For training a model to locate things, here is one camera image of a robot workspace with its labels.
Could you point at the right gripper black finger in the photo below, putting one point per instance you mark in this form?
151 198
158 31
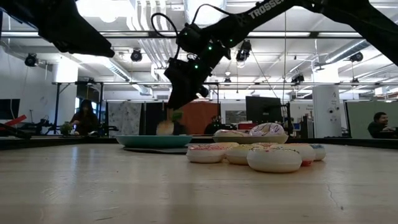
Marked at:
180 99

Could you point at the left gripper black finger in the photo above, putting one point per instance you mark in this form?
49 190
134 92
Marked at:
84 43

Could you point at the large pink iced donut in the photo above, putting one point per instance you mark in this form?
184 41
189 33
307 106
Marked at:
230 133

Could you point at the large lilac iced donut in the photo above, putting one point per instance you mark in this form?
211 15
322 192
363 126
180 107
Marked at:
266 130

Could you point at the small blue iced donut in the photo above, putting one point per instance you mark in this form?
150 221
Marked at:
320 152

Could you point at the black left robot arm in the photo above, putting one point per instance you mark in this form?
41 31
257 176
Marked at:
12 7

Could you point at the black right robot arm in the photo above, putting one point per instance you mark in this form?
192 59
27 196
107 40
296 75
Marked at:
236 23

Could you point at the green potted plant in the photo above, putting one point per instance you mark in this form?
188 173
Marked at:
178 115

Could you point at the orange partition panel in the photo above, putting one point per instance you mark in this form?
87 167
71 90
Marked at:
199 119

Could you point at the black partition panel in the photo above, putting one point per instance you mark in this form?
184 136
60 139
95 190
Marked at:
150 118

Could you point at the black ceiling spotlight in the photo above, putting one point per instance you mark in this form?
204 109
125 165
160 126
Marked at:
227 80
297 78
244 52
31 59
136 56
356 57

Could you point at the teal plate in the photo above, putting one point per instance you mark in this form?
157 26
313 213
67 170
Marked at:
154 141

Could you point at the grey patterned partition panel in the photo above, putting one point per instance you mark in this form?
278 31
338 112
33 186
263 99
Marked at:
124 118

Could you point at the red box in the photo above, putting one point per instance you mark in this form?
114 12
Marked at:
242 126

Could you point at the small yellow iced donut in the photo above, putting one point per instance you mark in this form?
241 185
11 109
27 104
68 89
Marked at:
237 155

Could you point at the black monitor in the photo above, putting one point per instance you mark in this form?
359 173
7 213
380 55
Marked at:
263 109

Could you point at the beige plate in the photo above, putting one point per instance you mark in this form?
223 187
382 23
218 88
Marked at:
250 140

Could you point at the small green plant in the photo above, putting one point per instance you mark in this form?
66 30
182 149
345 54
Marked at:
66 128

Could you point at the black desk equipment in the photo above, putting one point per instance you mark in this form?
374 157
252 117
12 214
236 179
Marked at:
34 127

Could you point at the red bar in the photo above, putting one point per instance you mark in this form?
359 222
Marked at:
15 119

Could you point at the small white chocolate-drizzled donut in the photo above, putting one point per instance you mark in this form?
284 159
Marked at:
273 161

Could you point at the white pillar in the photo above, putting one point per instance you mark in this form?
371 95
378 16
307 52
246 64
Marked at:
326 109

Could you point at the grey-green partition panel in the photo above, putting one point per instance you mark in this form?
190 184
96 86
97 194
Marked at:
357 119

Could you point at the black wall screen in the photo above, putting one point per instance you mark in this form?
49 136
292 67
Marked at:
9 109

